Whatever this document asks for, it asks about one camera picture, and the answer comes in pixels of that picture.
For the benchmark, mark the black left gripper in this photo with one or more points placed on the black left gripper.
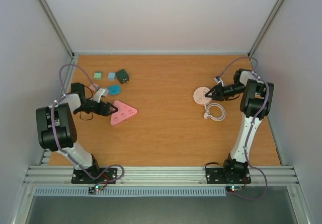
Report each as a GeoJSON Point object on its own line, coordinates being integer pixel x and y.
{"type": "Point", "coordinates": [105, 112]}

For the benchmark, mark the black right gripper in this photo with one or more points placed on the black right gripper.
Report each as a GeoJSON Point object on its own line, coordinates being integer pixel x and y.
{"type": "Point", "coordinates": [220, 91]}

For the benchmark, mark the pink round socket base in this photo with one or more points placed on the pink round socket base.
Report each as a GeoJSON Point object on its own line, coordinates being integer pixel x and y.
{"type": "Point", "coordinates": [199, 96]}

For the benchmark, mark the pink triangular power strip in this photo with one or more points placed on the pink triangular power strip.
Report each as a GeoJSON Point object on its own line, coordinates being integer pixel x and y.
{"type": "Point", "coordinates": [124, 112]}

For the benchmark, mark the cyan blue plug adapter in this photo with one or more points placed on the cyan blue plug adapter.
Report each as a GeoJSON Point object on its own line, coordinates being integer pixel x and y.
{"type": "Point", "coordinates": [114, 90]}

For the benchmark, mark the pink small plug adapter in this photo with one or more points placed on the pink small plug adapter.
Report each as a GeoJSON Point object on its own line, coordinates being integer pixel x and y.
{"type": "Point", "coordinates": [94, 87]}

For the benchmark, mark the light blue plug adapter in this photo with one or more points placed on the light blue plug adapter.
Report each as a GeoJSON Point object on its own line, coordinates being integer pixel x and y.
{"type": "Point", "coordinates": [111, 76]}

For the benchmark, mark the dark green cube socket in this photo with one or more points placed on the dark green cube socket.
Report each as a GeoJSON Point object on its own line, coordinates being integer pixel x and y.
{"type": "Point", "coordinates": [122, 76]}

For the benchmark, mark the light green plug adapter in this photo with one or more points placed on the light green plug adapter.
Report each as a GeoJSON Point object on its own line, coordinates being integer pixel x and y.
{"type": "Point", "coordinates": [98, 75]}

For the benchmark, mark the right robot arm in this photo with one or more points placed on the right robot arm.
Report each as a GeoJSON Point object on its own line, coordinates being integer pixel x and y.
{"type": "Point", "coordinates": [255, 105]}

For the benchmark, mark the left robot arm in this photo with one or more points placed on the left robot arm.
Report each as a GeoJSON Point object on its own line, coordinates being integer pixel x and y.
{"type": "Point", "coordinates": [57, 131]}

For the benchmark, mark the white power plug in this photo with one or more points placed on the white power plug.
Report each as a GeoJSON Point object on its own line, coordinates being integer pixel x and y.
{"type": "Point", "coordinates": [207, 115]}

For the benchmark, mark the left controller board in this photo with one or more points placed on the left controller board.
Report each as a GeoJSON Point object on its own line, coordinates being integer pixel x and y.
{"type": "Point", "coordinates": [95, 189]}

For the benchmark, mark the controller board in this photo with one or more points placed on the controller board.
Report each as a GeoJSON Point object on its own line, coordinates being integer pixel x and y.
{"type": "Point", "coordinates": [95, 189]}
{"type": "Point", "coordinates": [234, 188]}

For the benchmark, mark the right controller board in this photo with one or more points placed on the right controller board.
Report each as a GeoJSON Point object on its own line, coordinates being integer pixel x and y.
{"type": "Point", "coordinates": [234, 188]}

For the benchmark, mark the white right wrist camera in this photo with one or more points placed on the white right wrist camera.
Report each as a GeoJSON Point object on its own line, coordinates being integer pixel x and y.
{"type": "Point", "coordinates": [219, 81]}

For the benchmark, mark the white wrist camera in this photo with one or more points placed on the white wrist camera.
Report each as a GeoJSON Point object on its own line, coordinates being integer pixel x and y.
{"type": "Point", "coordinates": [219, 81]}
{"type": "Point", "coordinates": [100, 93]}

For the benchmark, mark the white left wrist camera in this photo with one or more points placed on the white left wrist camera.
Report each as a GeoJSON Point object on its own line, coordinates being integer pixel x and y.
{"type": "Point", "coordinates": [100, 93]}

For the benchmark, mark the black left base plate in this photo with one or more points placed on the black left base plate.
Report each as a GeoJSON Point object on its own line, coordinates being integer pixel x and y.
{"type": "Point", "coordinates": [101, 175]}

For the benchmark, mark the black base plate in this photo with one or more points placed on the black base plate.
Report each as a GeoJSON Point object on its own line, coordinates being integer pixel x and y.
{"type": "Point", "coordinates": [101, 175]}
{"type": "Point", "coordinates": [213, 176]}

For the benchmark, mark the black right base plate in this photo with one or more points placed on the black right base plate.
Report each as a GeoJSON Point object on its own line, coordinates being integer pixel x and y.
{"type": "Point", "coordinates": [213, 176]}

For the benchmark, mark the aluminium front rail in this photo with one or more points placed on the aluminium front rail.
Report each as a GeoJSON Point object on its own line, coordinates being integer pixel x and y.
{"type": "Point", "coordinates": [153, 176]}

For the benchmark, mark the grey slotted cable duct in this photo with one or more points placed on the grey slotted cable duct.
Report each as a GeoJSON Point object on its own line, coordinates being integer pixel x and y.
{"type": "Point", "coordinates": [132, 191]}

